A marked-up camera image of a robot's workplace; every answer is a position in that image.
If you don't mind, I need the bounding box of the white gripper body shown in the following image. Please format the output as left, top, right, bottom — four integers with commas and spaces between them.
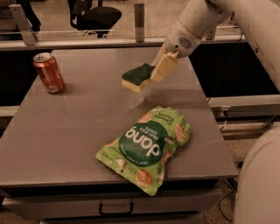
164, 18, 201, 59

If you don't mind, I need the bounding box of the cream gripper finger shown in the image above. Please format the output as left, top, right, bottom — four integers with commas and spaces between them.
150, 52, 178, 82
151, 45, 168, 67

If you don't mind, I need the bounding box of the green and yellow sponge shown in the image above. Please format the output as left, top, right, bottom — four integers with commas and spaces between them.
122, 63, 154, 93

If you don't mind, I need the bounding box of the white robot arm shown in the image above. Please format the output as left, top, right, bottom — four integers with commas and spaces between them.
151, 0, 280, 224

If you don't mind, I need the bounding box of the green rice chip bag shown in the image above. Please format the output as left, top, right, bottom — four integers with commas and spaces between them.
95, 106, 191, 196

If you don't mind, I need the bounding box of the black office chair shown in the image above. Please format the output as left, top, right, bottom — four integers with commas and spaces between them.
67, 0, 122, 38

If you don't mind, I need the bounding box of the orange soda can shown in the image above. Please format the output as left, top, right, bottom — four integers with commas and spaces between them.
33, 52, 65, 94

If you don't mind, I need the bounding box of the horizontal metal rail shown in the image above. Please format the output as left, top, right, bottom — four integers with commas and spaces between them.
0, 33, 249, 51

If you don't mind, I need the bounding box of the right metal bracket post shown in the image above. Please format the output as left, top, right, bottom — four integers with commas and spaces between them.
206, 27, 216, 40

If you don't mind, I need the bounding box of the metal bracket post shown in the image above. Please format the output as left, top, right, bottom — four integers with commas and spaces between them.
9, 4, 37, 46
206, 27, 216, 40
134, 3, 144, 43

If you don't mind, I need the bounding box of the middle metal bracket post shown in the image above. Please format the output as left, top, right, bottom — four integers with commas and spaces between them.
134, 3, 144, 43

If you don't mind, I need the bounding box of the left metal bracket post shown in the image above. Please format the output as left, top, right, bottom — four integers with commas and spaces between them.
9, 4, 37, 46

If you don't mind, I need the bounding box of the grey drawer with black handle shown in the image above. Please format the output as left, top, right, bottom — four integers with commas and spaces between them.
3, 188, 221, 220

